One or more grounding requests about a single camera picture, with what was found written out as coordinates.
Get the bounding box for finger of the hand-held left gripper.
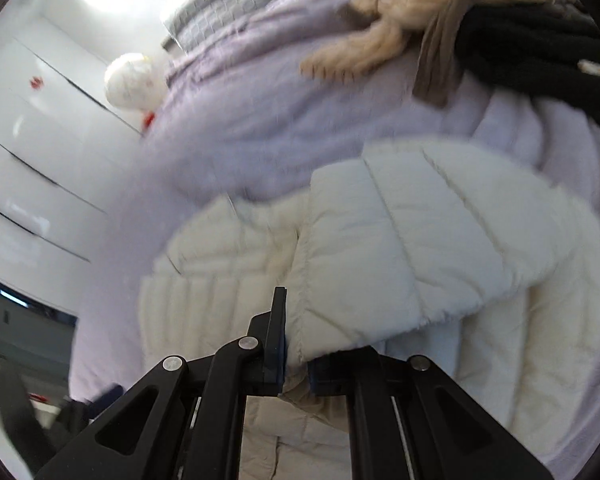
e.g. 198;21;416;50
86;384;124;413

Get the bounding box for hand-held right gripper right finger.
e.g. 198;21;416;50
309;346;556;480

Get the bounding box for white puffer jacket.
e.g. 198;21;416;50
137;137;600;480

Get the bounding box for white floral pillow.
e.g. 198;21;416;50
104;52;168;111

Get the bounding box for white wardrobe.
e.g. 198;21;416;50
0;15;146;318

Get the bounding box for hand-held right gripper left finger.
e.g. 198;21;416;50
35;287;287;480

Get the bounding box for black knit garment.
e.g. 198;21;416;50
455;5;600;146

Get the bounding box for grey quilted pillow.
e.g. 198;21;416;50
161;0;306;56

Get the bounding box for lavender fleece blanket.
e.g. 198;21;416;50
67;0;600;480

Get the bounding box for beige knit sweater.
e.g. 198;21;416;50
300;0;571;108

